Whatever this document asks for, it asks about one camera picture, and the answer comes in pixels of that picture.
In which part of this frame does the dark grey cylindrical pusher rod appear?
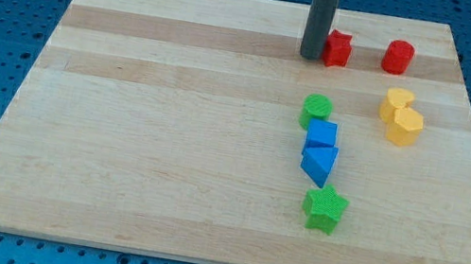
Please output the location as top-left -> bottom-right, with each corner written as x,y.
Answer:
300,0 -> 340,61

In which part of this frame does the green star block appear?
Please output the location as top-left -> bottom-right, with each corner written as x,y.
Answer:
302,184 -> 349,236

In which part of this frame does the yellow heart block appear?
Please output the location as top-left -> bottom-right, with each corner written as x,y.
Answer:
378,87 -> 416,124

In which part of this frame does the blue triangle block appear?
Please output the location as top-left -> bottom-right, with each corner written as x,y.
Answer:
301,147 -> 339,187

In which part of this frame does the red cylinder block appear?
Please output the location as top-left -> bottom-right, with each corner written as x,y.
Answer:
381,40 -> 415,75

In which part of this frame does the blue cube block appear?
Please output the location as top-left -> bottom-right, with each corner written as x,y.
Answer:
303,118 -> 339,150

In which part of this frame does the green cylinder block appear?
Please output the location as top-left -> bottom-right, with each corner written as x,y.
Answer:
298,94 -> 334,130

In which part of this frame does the red star block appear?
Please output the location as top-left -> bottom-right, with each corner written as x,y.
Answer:
321,29 -> 353,67

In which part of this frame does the light wooden board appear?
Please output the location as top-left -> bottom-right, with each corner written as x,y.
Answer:
0,0 -> 471,264

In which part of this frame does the yellow hexagon block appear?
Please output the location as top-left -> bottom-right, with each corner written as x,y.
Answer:
385,107 -> 425,147

